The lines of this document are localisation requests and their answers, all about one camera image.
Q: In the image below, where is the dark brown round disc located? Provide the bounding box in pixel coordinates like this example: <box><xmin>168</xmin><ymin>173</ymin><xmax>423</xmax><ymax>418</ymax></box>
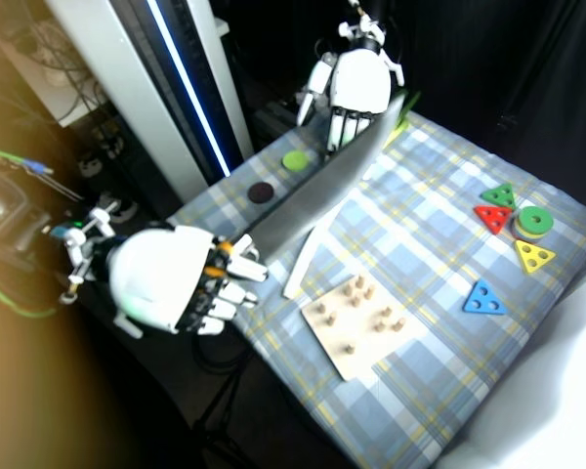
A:
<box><xmin>247</xmin><ymin>181</ymin><xmax>275</xmax><ymax>204</ymax></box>

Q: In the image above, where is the green cable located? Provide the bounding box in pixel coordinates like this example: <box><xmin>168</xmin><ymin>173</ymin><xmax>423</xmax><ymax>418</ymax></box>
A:
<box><xmin>0</xmin><ymin>143</ymin><xmax>63</xmax><ymax>321</ymax></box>

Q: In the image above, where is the white shelf board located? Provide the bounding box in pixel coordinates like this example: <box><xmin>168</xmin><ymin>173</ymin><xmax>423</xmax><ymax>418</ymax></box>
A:
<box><xmin>0</xmin><ymin>19</ymin><xmax>111</xmax><ymax>129</ymax></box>

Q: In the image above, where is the green triangle block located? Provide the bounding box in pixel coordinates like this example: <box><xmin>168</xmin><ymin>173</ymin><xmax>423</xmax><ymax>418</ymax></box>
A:
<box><xmin>481</xmin><ymin>183</ymin><xmax>518</xmax><ymax>209</ymax></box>

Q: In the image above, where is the white pillar with blue light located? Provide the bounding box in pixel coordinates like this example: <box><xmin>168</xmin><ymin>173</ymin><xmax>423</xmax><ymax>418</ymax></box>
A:
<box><xmin>43</xmin><ymin>0</ymin><xmax>256</xmax><ymax>197</ymax></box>

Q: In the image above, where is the wooden peg board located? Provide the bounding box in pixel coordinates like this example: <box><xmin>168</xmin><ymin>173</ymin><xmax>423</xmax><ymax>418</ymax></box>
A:
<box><xmin>300</xmin><ymin>273</ymin><xmax>427</xmax><ymax>383</ymax></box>

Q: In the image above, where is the red triangle block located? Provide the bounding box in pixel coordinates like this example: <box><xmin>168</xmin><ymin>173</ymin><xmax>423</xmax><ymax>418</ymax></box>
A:
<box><xmin>473</xmin><ymin>204</ymin><xmax>513</xmax><ymax>236</ymax></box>

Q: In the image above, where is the blue plaid table cloth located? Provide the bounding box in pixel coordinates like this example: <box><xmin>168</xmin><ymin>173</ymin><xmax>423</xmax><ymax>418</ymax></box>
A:
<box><xmin>168</xmin><ymin>92</ymin><xmax>586</xmax><ymax>469</ymax></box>

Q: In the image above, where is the white robot body cover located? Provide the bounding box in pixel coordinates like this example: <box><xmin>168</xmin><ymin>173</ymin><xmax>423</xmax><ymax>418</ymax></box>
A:
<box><xmin>432</xmin><ymin>261</ymin><xmax>586</xmax><ymax>469</ymax></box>

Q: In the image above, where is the light green round disc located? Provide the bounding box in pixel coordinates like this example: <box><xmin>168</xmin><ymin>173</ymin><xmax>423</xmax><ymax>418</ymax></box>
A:
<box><xmin>281</xmin><ymin>149</ymin><xmax>311</xmax><ymax>173</ymax></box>

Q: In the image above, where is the stack of coloured rings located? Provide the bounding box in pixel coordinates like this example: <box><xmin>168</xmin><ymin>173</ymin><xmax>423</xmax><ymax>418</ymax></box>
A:
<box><xmin>510</xmin><ymin>214</ymin><xmax>548</xmax><ymax>244</ymax></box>

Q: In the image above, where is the toy leek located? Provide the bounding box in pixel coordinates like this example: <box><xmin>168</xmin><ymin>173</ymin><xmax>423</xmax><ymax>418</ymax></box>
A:
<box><xmin>281</xmin><ymin>90</ymin><xmax>422</xmax><ymax>300</ymax></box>

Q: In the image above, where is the yellow triangle block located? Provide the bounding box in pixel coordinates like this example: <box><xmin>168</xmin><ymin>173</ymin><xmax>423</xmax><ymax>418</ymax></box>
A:
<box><xmin>514</xmin><ymin>239</ymin><xmax>557</xmax><ymax>276</ymax></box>

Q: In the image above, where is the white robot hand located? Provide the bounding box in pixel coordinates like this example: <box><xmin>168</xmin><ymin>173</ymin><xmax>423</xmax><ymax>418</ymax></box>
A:
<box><xmin>295</xmin><ymin>46</ymin><xmax>406</xmax><ymax>153</ymax></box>
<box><xmin>106</xmin><ymin>223</ymin><xmax>271</xmax><ymax>339</ymax></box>

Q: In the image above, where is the green ring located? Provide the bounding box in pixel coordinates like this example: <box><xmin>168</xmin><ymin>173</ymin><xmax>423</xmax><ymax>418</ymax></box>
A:
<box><xmin>517</xmin><ymin>205</ymin><xmax>556</xmax><ymax>236</ymax></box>

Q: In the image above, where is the blue triangle block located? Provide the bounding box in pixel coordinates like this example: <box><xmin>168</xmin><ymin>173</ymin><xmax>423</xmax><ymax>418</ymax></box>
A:
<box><xmin>462</xmin><ymin>279</ymin><xmax>509</xmax><ymax>316</ymax></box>

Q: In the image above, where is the orange handled kitchen knife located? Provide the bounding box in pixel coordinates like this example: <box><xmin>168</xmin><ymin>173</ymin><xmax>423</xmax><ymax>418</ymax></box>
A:
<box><xmin>202</xmin><ymin>93</ymin><xmax>407</xmax><ymax>277</ymax></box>

